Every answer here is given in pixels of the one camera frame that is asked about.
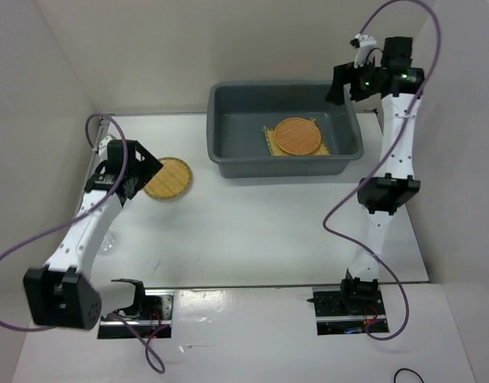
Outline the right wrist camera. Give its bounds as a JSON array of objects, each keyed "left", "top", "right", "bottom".
[{"left": 350, "top": 34, "right": 377, "bottom": 68}]

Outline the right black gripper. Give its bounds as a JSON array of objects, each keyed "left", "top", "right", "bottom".
[{"left": 325, "top": 55, "right": 381, "bottom": 105}]

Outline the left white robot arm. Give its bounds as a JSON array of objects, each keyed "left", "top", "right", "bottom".
[{"left": 23, "top": 136, "right": 163, "bottom": 330}]

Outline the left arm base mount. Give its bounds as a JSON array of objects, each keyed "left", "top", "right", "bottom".
[{"left": 97, "top": 289, "right": 175, "bottom": 340}]

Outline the square woven bamboo mat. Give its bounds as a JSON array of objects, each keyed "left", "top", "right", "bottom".
[{"left": 263, "top": 127, "right": 330, "bottom": 156}]

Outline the round green-rimmed bamboo tray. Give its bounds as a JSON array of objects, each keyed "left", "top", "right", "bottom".
[{"left": 143, "top": 157, "right": 193, "bottom": 201}]

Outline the round orange woven basket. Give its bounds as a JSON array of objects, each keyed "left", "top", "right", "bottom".
[{"left": 274, "top": 117, "right": 321, "bottom": 156}]

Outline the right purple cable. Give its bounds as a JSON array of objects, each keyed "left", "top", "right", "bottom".
[{"left": 322, "top": 0, "right": 444, "bottom": 340}]

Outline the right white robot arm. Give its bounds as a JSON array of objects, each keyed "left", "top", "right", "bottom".
[{"left": 326, "top": 34, "right": 425, "bottom": 314}]

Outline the grey plastic bin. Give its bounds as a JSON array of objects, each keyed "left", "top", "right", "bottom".
[{"left": 207, "top": 80, "right": 364, "bottom": 178}]

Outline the black cable loop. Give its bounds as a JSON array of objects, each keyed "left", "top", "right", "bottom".
[{"left": 393, "top": 368, "right": 425, "bottom": 383}]

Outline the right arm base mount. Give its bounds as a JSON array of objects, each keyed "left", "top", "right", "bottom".
[{"left": 306, "top": 286, "right": 389, "bottom": 336}]

